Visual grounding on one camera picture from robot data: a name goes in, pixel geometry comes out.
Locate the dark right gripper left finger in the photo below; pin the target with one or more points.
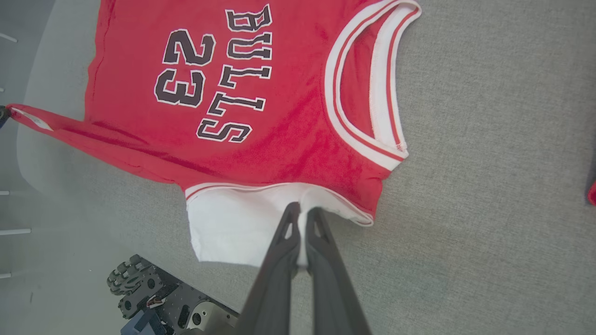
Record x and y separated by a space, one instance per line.
274 288

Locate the red garment with white stripes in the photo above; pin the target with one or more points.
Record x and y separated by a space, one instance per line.
592 195

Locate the dark robot wheeled base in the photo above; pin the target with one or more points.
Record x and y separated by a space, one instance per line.
195 316

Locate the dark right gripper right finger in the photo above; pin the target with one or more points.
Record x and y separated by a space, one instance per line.
330 293

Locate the red Bulls 23 jersey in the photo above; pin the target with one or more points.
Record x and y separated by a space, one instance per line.
288 116

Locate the black mecanum wheel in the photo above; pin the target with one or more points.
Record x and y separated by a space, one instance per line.
135 288

